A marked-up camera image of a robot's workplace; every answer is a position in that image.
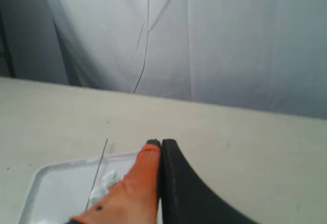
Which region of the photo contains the right gripper orange taped left finger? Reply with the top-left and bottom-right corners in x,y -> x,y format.
68,140 -> 161,224

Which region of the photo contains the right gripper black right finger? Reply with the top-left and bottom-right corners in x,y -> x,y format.
160,139 -> 255,223

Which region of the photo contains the white marshmallow tip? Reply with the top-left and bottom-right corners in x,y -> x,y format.
89,170 -> 121,206

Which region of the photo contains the thin metal skewer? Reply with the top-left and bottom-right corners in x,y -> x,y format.
85,138 -> 108,210

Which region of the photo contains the white plastic tray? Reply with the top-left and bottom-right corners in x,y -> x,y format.
18,151 -> 137,223

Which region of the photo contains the white backdrop curtain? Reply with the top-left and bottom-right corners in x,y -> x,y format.
0,0 -> 327,120

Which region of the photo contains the thin cable behind curtain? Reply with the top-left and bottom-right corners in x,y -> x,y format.
132,0 -> 151,94

